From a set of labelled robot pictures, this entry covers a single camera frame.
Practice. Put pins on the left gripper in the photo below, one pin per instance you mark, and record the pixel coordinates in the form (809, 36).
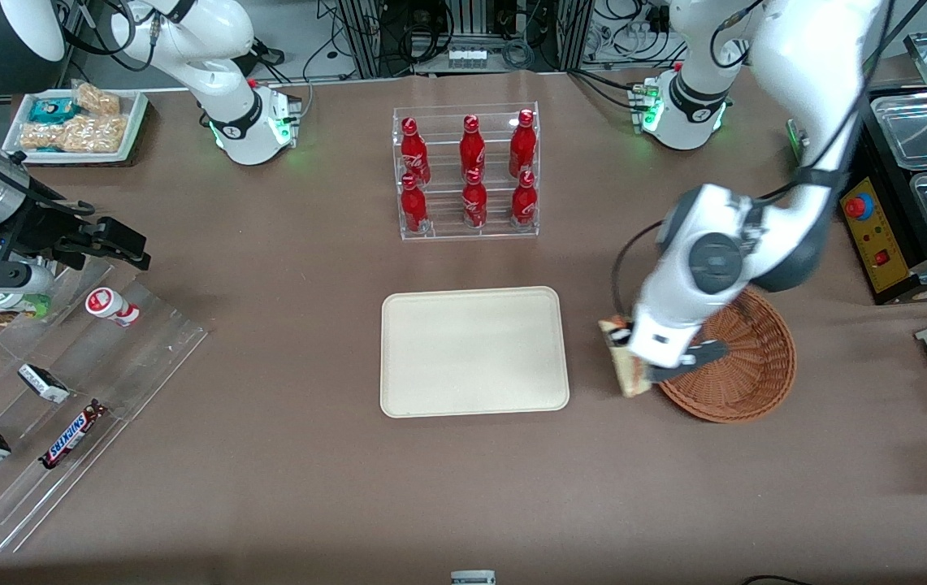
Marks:
(621, 340)

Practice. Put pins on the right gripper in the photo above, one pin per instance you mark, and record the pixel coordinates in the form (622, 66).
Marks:
(39, 228)

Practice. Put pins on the triangle sandwich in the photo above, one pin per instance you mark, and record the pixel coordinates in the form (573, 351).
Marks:
(625, 370)

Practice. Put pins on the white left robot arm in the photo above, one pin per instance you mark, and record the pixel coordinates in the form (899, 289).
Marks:
(788, 49)

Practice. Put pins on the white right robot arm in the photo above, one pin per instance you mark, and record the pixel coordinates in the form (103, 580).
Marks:
(219, 41)

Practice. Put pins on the round brown wicker basket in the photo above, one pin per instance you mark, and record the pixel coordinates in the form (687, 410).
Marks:
(755, 366)

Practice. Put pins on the white snack tray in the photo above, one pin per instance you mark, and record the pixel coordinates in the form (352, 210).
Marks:
(136, 122)

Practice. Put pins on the cream plastic tray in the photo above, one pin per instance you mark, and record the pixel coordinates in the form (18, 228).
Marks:
(475, 351)

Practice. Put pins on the small white yogurt bottle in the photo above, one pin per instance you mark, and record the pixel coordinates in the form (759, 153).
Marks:
(110, 306)

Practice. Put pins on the clear rice cracker packet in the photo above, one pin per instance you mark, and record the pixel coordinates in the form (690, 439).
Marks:
(41, 136)
(93, 134)
(97, 99)

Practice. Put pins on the clear acrylic stepped display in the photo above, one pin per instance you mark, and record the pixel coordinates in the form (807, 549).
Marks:
(146, 357)

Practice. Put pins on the teal snack packet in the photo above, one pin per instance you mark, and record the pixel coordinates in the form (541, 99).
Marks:
(53, 110)

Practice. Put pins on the brown snickers bar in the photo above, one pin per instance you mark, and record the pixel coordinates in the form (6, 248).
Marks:
(73, 435)

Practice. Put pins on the red cola bottle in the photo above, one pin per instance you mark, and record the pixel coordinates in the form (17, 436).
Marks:
(474, 203)
(522, 146)
(472, 146)
(414, 154)
(523, 203)
(413, 207)

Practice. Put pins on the black food warmer yellow panel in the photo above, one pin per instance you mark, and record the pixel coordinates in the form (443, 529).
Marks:
(877, 244)

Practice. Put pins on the clear acrylic bottle rack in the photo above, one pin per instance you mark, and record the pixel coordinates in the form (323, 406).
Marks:
(445, 227)

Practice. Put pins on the small grey control box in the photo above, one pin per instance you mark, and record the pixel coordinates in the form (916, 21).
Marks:
(797, 140)

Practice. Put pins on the small grey device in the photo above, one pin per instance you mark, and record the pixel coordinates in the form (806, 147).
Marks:
(473, 578)

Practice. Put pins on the white power strip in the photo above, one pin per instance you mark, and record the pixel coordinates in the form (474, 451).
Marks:
(467, 58)

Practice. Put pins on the aluminium frame post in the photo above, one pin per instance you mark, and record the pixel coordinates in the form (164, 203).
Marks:
(366, 36)
(577, 32)

